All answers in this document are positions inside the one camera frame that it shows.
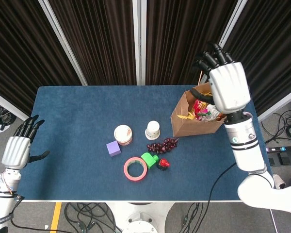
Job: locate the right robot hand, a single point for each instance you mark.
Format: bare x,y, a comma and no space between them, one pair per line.
229,89

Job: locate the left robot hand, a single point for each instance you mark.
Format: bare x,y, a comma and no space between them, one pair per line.
15,153

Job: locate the green snack packet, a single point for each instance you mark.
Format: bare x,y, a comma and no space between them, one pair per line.
214,112

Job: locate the white paper cup stack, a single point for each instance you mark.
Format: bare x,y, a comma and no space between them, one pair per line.
152,128

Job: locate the purple grape bunch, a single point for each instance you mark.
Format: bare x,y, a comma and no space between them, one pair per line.
163,145

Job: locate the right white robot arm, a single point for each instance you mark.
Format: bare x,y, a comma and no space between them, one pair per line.
247,150

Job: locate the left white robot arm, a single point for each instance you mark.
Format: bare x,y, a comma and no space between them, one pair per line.
1,204

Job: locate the brown paper bag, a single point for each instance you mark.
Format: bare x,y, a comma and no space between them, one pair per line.
196,128

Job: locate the white paper scrap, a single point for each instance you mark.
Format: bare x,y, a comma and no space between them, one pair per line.
3,128

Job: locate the dark pleated curtain panel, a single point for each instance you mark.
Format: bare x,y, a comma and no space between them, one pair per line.
14,48
179,36
99,36
269,48

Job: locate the blue felt table cover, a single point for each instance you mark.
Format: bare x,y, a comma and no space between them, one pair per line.
75,121

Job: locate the yellow floor tape strip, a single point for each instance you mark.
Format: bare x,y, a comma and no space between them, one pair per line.
55,218

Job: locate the black foot pedal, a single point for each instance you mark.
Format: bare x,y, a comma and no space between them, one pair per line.
285,159

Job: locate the purple cube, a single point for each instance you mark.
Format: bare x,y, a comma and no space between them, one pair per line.
113,148

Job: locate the white sneaker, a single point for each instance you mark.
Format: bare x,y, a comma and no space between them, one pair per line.
279,181

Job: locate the green plastic block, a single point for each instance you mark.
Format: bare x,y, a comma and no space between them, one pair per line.
149,160

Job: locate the clear jar of rubber bands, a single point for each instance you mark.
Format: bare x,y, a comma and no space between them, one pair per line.
122,133

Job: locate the red tape roll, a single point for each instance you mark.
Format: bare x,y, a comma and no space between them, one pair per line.
127,172

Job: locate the white partition frame rail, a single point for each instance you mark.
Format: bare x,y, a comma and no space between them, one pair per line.
9,108
279,104

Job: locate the white partition frame post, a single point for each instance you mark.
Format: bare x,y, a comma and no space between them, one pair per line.
229,24
135,36
64,44

